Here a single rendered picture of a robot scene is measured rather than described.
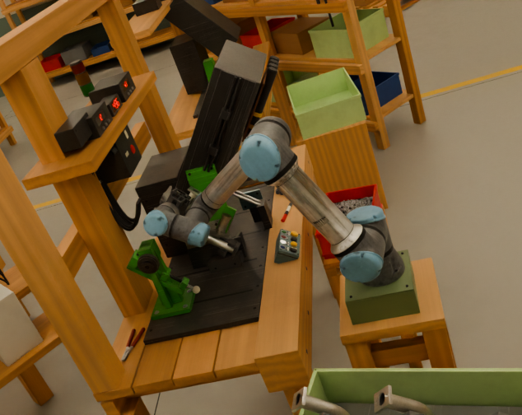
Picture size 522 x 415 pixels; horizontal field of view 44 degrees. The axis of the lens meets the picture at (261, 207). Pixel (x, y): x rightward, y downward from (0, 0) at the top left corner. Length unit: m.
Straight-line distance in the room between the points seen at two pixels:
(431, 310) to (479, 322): 1.24
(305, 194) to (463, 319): 1.70
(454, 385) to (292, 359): 0.51
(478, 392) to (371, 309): 0.46
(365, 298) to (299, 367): 0.29
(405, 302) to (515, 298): 1.42
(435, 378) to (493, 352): 1.41
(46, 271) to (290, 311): 0.77
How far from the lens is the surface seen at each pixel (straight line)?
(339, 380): 1.81
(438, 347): 2.10
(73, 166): 2.11
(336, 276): 2.51
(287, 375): 2.05
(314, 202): 1.78
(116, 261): 2.37
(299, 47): 5.37
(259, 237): 2.58
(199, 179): 2.43
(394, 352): 2.13
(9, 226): 1.93
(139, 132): 3.10
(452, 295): 3.46
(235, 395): 3.31
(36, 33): 2.32
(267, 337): 2.07
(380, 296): 2.01
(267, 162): 1.71
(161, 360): 2.22
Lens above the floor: 2.16
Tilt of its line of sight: 27 degrees down
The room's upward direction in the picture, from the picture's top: 20 degrees counter-clockwise
